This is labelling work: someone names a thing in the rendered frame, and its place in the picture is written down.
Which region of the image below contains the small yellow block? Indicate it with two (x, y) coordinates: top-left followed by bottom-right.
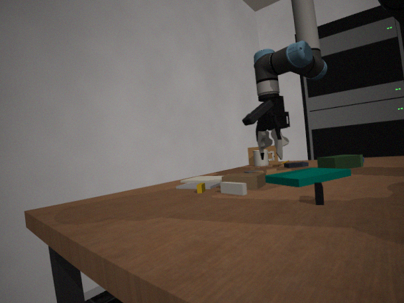
(197, 183), (205, 193)

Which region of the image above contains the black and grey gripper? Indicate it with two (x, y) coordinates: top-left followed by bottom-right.
(256, 93), (290, 160)

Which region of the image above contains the brown rectangular box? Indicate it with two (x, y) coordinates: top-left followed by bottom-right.
(248, 146), (278, 165)

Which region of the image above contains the grey mug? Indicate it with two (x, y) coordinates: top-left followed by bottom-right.
(253, 150), (275, 166)

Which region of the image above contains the wooden ball-in-hole puzzle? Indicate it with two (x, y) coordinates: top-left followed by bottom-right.
(252, 168), (291, 175)

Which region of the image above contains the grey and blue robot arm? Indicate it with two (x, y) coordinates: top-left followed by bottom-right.
(242, 0), (404, 126)

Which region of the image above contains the tan rectangular box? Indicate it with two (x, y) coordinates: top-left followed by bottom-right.
(222, 173), (266, 189)

